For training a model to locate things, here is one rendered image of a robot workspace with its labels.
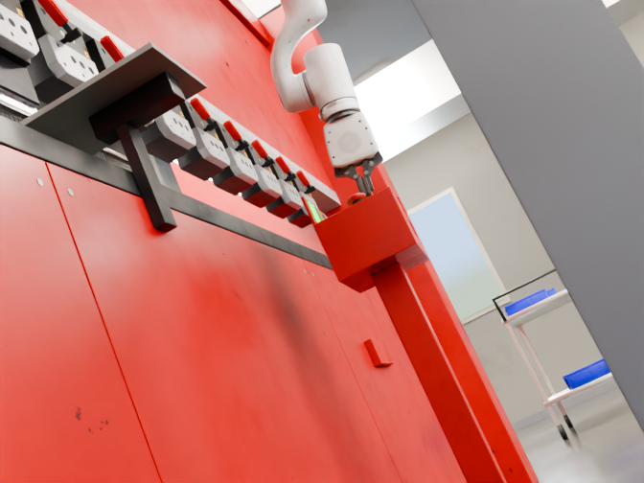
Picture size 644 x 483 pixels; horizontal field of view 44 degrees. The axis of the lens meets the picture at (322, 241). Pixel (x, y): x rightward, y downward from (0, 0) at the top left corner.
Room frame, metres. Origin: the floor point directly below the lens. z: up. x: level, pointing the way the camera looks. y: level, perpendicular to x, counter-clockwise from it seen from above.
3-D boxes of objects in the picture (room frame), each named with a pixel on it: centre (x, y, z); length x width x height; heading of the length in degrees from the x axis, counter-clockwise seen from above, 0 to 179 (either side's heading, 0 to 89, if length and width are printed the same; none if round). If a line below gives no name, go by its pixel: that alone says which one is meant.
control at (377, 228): (1.53, -0.09, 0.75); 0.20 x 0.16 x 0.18; 171
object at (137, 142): (1.12, 0.18, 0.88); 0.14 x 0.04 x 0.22; 78
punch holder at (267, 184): (2.31, 0.11, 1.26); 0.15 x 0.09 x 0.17; 168
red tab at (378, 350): (2.13, -0.02, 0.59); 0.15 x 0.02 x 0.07; 168
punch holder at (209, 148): (1.92, 0.19, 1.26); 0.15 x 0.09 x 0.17; 168
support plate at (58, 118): (1.13, 0.21, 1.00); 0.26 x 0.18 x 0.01; 78
